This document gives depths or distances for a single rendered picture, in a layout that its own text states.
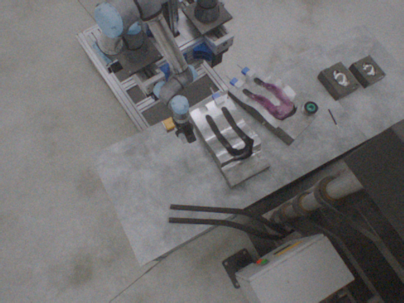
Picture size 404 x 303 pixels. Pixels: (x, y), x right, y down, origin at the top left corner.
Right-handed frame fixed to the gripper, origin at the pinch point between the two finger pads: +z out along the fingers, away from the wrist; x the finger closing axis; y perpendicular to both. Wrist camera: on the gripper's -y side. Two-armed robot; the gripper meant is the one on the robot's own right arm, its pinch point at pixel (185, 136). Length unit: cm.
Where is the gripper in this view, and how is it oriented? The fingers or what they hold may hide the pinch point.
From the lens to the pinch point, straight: 170.6
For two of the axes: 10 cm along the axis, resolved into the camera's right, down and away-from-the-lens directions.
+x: -8.8, 4.5, -1.6
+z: -0.1, 3.2, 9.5
